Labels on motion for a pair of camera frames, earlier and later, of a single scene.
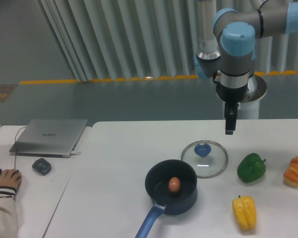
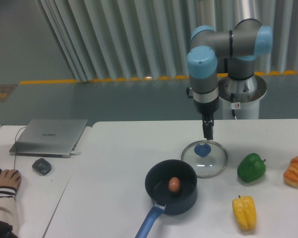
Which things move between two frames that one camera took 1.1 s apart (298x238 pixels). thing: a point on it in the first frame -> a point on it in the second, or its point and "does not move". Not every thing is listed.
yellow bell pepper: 244,208 does not move
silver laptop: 48,138 does not move
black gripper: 232,96 -> 207,108
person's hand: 9,178 does not move
